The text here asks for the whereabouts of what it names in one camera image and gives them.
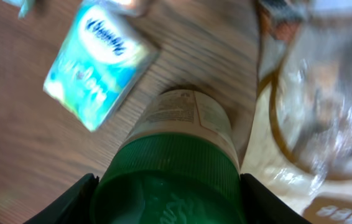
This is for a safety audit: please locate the green lid jar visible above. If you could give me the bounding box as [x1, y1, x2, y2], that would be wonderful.
[90, 90, 245, 224]

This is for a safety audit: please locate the teal tissue pack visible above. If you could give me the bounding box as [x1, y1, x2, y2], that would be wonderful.
[43, 1, 158, 132]

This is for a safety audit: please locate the teal long snack packet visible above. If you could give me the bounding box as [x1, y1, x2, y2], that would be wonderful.
[2, 0, 35, 19]

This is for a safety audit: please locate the brown white snack pouch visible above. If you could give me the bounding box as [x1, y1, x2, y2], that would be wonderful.
[241, 1, 352, 223]

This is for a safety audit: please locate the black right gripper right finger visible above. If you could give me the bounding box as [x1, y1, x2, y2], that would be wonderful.
[240, 174, 310, 224]

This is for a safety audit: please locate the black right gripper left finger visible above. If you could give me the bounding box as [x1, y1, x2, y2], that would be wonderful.
[25, 174, 99, 224]

